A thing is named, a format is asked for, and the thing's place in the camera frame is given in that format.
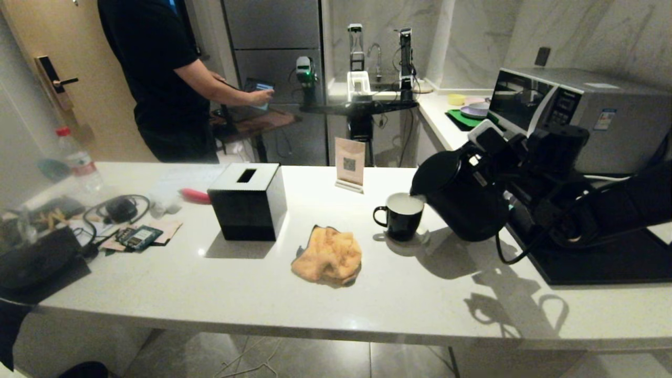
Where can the grey refrigerator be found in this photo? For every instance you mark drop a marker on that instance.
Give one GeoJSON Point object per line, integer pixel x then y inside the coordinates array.
{"type": "Point", "coordinates": [273, 52]}

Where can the white holder box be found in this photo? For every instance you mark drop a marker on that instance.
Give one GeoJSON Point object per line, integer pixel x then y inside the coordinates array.
{"type": "Point", "coordinates": [359, 86]}

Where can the black mug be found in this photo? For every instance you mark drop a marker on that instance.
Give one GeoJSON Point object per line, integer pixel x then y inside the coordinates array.
{"type": "Point", "coordinates": [401, 220]}

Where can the silver microwave oven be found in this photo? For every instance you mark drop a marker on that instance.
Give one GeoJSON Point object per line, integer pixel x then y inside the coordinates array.
{"type": "Point", "coordinates": [614, 115]}

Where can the grey device with green light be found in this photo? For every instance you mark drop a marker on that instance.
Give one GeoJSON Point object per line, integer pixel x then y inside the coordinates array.
{"type": "Point", "coordinates": [305, 71]}

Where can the brown sign card stand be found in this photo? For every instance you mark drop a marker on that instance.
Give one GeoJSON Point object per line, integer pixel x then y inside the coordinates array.
{"type": "Point", "coordinates": [350, 160]}

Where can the purple plate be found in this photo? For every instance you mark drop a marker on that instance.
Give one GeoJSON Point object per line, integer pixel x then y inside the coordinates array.
{"type": "Point", "coordinates": [476, 111]}

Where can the black wall socket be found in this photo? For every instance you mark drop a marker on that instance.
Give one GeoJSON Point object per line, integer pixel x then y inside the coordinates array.
{"type": "Point", "coordinates": [543, 56]}

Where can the person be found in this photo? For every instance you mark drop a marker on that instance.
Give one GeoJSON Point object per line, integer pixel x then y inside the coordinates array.
{"type": "Point", "coordinates": [157, 79]}

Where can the clear plastic bag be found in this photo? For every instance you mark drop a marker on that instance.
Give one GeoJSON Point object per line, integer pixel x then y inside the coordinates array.
{"type": "Point", "coordinates": [164, 202]}

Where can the black electric kettle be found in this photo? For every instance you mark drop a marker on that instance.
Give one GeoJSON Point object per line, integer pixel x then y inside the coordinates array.
{"type": "Point", "coordinates": [462, 199]}

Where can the brown wooden side table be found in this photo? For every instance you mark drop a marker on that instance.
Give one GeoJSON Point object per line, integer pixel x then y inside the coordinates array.
{"type": "Point", "coordinates": [257, 123]}

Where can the wooden door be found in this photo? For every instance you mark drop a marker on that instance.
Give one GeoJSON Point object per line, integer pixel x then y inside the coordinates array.
{"type": "Point", "coordinates": [89, 105]}

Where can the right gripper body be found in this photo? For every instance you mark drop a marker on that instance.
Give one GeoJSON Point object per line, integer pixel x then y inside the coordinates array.
{"type": "Point", "coordinates": [514, 157]}

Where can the orange cloth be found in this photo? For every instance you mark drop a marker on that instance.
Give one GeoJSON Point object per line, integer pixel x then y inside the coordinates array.
{"type": "Point", "coordinates": [328, 257]}

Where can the chrome faucet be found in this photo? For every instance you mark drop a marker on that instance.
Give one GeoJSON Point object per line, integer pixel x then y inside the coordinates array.
{"type": "Point", "coordinates": [376, 55]}

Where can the green mat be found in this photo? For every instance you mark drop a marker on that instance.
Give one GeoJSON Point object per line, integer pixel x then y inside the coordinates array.
{"type": "Point", "coordinates": [462, 119]}

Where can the brown paper envelope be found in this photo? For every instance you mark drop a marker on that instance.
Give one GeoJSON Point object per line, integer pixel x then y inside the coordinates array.
{"type": "Point", "coordinates": [169, 228]}

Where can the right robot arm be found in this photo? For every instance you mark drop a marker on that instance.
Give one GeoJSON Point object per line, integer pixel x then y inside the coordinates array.
{"type": "Point", "coordinates": [630, 202]}

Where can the pink bowl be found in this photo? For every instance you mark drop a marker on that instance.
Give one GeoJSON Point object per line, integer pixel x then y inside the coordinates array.
{"type": "Point", "coordinates": [475, 99]}

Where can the black induction cooktop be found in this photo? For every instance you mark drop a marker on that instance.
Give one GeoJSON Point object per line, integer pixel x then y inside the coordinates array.
{"type": "Point", "coordinates": [604, 262]}

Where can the yellow bowl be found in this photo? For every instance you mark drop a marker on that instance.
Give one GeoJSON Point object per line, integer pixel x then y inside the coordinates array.
{"type": "Point", "coordinates": [456, 99]}

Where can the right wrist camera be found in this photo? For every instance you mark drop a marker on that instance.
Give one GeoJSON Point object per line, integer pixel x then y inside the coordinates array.
{"type": "Point", "coordinates": [485, 134]}

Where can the small teal card device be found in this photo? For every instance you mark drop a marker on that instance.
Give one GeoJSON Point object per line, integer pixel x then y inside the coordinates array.
{"type": "Point", "coordinates": [139, 237]}

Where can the red pink oblong object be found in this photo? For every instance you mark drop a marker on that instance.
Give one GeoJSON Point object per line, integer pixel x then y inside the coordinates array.
{"type": "Point", "coordinates": [195, 196]}

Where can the black tissue box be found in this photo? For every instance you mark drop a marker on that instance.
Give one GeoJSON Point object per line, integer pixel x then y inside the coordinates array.
{"type": "Point", "coordinates": [247, 210]}

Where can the clear plastic water bottle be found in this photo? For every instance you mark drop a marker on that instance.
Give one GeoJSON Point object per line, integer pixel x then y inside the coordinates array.
{"type": "Point", "coordinates": [79, 160]}

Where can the black stand table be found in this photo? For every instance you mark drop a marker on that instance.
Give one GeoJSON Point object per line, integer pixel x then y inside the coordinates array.
{"type": "Point", "coordinates": [359, 107]}

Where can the black bag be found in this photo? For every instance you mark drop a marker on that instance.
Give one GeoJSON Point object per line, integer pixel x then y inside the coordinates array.
{"type": "Point", "coordinates": [37, 262]}

